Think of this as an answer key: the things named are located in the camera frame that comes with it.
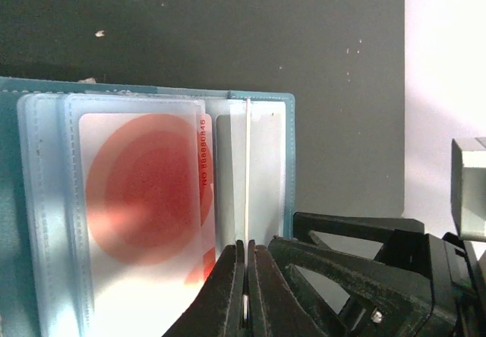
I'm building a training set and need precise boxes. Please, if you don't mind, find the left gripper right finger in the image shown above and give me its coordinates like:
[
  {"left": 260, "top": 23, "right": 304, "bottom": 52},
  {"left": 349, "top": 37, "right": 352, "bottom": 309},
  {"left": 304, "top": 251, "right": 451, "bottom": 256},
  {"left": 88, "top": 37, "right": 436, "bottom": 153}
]
[{"left": 247, "top": 240, "right": 327, "bottom": 336}]

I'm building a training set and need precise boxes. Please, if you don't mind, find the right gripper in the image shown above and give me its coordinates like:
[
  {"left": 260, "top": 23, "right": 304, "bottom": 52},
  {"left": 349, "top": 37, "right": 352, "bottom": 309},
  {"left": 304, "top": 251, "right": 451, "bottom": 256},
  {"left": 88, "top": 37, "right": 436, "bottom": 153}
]
[{"left": 268, "top": 212, "right": 485, "bottom": 336}]

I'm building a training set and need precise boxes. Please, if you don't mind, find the red white card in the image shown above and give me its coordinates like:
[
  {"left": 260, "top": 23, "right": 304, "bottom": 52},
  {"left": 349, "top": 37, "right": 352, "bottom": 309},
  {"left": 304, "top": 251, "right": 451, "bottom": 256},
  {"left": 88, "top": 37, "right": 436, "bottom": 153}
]
[
  {"left": 244, "top": 98, "right": 251, "bottom": 244},
  {"left": 79, "top": 113, "right": 216, "bottom": 336}
]

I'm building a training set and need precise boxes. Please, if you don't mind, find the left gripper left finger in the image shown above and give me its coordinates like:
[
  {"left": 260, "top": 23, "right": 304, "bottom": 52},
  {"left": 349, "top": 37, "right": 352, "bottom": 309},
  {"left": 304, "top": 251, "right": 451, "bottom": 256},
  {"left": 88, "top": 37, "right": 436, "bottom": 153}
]
[{"left": 165, "top": 240, "right": 245, "bottom": 337}]

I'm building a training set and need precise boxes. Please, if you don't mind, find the blue card holder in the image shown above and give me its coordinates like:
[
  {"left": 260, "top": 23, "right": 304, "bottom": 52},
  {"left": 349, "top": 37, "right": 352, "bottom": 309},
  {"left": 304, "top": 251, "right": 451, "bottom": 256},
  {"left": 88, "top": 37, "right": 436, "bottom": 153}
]
[{"left": 1, "top": 77, "right": 295, "bottom": 336}]

